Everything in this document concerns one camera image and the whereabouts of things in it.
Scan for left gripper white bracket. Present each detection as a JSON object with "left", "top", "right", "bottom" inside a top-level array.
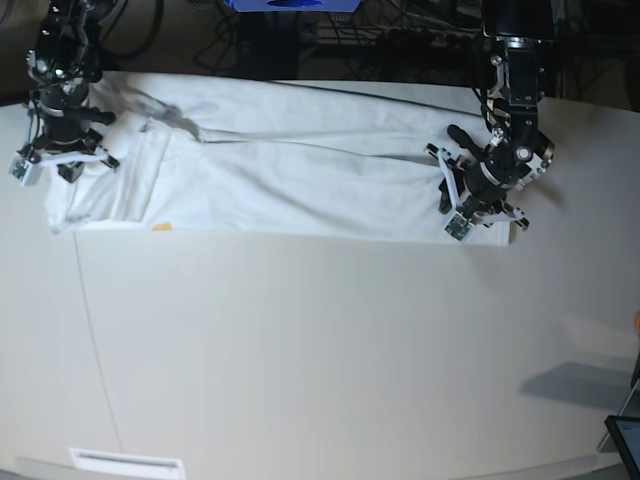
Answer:
[{"left": 426, "top": 144, "right": 530, "bottom": 243}]

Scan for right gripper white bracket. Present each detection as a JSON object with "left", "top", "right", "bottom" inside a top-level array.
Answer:
[{"left": 9, "top": 146, "right": 120, "bottom": 186}]

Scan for white printed T-shirt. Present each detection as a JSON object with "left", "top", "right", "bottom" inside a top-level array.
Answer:
[{"left": 45, "top": 72, "right": 487, "bottom": 244}]

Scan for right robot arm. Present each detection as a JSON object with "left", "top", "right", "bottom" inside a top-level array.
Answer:
[{"left": 9, "top": 1, "right": 119, "bottom": 186}]

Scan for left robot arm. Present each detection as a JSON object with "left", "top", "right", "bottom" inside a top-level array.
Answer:
[{"left": 427, "top": 1, "right": 555, "bottom": 242}]

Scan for black power strip red light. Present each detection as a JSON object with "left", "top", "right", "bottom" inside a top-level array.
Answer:
[{"left": 311, "top": 24, "right": 474, "bottom": 48}]

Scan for blue box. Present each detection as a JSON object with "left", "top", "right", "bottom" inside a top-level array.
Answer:
[{"left": 225, "top": 0, "right": 361, "bottom": 13}]

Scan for white paper label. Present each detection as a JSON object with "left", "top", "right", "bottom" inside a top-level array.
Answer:
[{"left": 70, "top": 448, "right": 187, "bottom": 480}]

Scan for tablet with dark frame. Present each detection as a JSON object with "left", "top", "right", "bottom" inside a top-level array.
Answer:
[{"left": 605, "top": 415, "right": 639, "bottom": 480}]

